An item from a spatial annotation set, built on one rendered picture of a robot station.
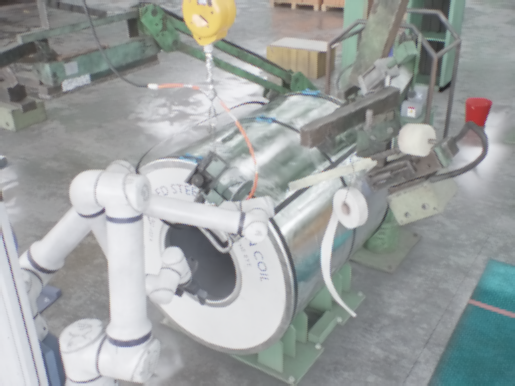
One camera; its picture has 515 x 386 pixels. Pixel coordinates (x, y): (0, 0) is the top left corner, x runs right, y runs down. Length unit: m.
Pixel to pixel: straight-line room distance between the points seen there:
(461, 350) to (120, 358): 2.41
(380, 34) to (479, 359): 2.40
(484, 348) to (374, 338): 0.67
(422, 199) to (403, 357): 1.82
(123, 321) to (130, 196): 0.45
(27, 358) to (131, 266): 0.50
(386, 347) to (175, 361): 1.31
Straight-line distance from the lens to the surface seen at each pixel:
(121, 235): 1.91
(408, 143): 2.08
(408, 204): 2.19
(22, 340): 2.18
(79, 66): 3.09
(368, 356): 3.79
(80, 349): 2.17
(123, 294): 2.00
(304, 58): 9.01
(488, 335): 4.11
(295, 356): 3.72
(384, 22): 2.07
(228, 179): 2.60
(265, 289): 3.00
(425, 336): 4.00
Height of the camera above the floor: 2.57
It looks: 27 degrees down
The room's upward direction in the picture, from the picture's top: 1 degrees counter-clockwise
